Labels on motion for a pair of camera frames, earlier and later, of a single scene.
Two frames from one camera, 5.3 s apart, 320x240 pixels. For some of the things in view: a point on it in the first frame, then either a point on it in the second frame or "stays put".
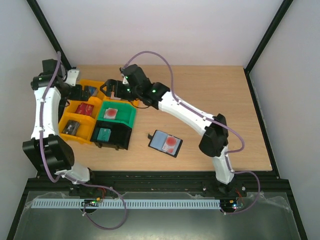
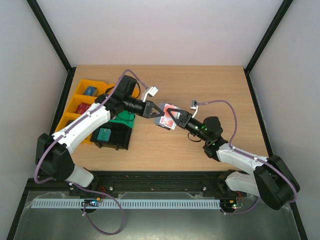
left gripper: [78, 96] to [148, 108]
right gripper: [115, 89] to [185, 119]
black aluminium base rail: [45, 184] stays put
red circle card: [170, 144] to [167, 120]
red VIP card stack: [85, 109] stays put
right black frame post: [249, 64] stays put
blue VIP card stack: [93, 90] stays put
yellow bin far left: [99, 95] stays put
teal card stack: [104, 134] stays put
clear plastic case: [165, 142] to [157, 121]
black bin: [119, 135] stays put
